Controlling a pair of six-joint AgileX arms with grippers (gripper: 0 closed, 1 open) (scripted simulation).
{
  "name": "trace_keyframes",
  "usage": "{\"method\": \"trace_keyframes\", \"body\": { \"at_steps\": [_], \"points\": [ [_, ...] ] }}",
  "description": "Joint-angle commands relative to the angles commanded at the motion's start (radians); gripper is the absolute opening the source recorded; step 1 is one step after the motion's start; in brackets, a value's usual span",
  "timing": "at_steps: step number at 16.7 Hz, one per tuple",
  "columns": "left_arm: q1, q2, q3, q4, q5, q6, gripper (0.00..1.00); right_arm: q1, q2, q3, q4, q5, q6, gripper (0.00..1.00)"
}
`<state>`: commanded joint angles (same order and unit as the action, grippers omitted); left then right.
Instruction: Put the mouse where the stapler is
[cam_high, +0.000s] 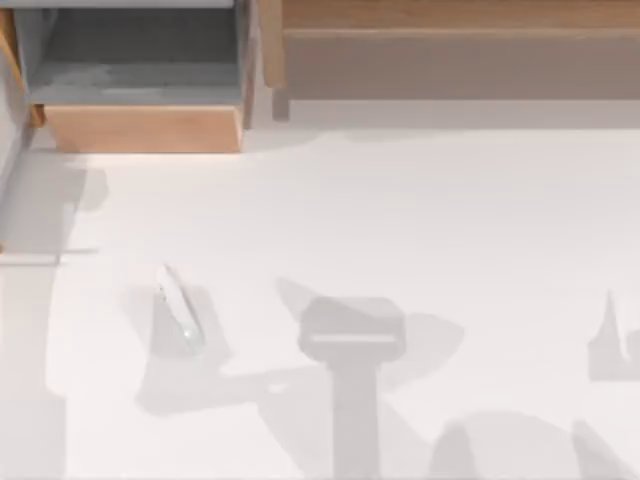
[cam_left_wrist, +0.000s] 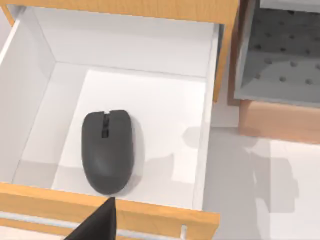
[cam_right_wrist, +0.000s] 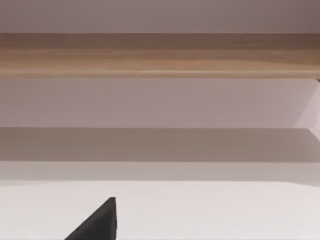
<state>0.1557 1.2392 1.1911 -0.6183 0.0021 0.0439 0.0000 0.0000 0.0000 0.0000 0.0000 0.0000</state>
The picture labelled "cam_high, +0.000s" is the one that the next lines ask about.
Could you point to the pale wooden drawer front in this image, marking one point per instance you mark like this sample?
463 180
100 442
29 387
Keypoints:
145 129

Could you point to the wooden cupboard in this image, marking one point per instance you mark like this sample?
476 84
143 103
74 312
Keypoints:
450 55

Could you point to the grey pierced drawer inside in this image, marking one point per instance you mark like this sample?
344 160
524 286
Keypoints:
140 70

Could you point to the wooden cupboard side panel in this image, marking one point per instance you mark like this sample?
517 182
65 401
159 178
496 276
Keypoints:
11 65

